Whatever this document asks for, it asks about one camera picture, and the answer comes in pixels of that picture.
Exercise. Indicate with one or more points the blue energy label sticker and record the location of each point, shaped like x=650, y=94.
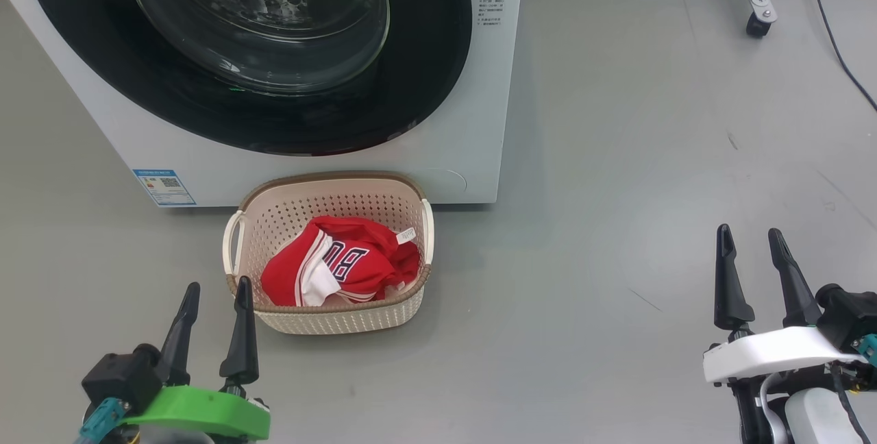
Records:
x=164, y=187

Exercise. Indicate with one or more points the white front-load washing machine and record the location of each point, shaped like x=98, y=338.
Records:
x=479, y=122

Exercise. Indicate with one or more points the black round washer door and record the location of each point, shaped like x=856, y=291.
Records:
x=425, y=53

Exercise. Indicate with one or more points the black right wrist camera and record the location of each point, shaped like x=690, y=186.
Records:
x=849, y=317

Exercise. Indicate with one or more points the cream perforated laundry basket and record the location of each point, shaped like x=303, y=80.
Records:
x=342, y=317

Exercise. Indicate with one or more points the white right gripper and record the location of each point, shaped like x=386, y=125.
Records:
x=774, y=355

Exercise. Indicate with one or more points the red jersey with navy letters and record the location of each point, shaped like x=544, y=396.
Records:
x=288, y=273

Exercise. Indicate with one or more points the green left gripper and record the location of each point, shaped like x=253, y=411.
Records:
x=205, y=410

